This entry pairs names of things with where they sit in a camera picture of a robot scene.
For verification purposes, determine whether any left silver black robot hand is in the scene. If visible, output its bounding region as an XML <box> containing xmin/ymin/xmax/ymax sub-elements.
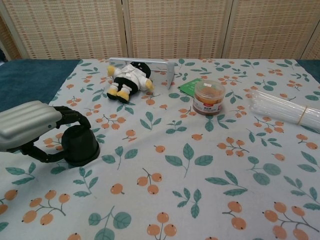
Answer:
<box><xmin>0</xmin><ymin>100</ymin><xmax>92</xmax><ymax>165</ymax></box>

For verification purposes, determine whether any green foil packet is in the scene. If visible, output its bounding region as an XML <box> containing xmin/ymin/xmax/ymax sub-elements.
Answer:
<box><xmin>178</xmin><ymin>77</ymin><xmax>203</xmax><ymax>97</ymax></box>

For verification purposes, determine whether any clear plastic bag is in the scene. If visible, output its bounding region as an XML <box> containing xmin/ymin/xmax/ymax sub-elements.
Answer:
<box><xmin>246</xmin><ymin>89</ymin><xmax>320</xmax><ymax>137</ymax></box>

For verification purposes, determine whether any blue felt table cover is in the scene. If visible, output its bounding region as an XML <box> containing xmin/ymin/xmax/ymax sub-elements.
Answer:
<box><xmin>0</xmin><ymin>58</ymin><xmax>320</xmax><ymax>113</ymax></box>

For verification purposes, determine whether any black cup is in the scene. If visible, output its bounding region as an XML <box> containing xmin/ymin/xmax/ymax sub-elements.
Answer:
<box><xmin>61</xmin><ymin>124</ymin><xmax>101</xmax><ymax>167</ymax></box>

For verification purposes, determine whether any penguin plush toy white coat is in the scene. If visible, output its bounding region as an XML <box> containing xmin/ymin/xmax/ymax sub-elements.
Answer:
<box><xmin>106</xmin><ymin>60</ymin><xmax>155</xmax><ymax>103</ymax></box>

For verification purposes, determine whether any floral leaf berry tablecloth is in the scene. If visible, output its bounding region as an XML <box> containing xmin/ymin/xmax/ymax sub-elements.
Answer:
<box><xmin>0</xmin><ymin>58</ymin><xmax>320</xmax><ymax>240</ymax></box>

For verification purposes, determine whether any round brown container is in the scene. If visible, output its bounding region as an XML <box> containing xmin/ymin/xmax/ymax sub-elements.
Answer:
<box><xmin>192</xmin><ymin>80</ymin><xmax>225</xmax><ymax>116</ymax></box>

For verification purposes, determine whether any woven bamboo screen panel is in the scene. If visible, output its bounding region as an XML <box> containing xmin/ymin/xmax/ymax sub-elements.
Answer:
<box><xmin>0</xmin><ymin>0</ymin><xmax>128</xmax><ymax>61</ymax></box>
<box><xmin>0</xmin><ymin>14</ymin><xmax>26</xmax><ymax>61</ymax></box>
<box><xmin>301</xmin><ymin>24</ymin><xmax>320</xmax><ymax>60</ymax></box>
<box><xmin>221</xmin><ymin>0</ymin><xmax>320</xmax><ymax>60</ymax></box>
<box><xmin>122</xmin><ymin>0</ymin><xmax>235</xmax><ymax>60</ymax></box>

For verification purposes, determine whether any yellow rubber band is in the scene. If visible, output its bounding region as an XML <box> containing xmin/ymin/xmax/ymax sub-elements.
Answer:
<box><xmin>297</xmin><ymin>106</ymin><xmax>309</xmax><ymax>126</ymax></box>

